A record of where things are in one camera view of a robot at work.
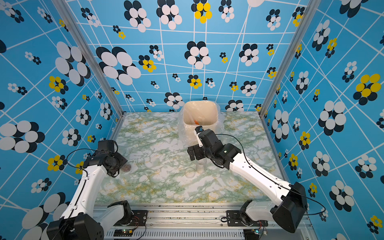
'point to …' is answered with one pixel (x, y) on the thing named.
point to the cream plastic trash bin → (200, 113)
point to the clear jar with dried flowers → (201, 165)
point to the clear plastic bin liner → (189, 139)
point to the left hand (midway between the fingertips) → (123, 160)
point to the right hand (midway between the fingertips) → (197, 147)
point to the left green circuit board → (123, 232)
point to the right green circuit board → (251, 234)
